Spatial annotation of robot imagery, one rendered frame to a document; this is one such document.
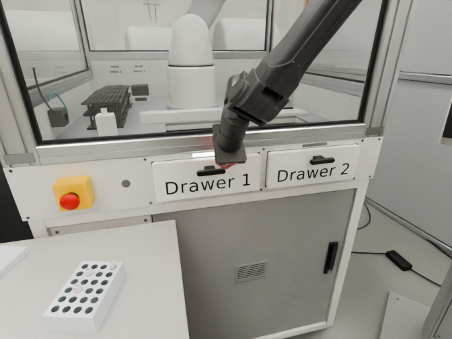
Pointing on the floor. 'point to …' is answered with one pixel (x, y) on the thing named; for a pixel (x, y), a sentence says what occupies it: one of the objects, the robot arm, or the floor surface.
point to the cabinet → (251, 255)
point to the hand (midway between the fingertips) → (224, 161)
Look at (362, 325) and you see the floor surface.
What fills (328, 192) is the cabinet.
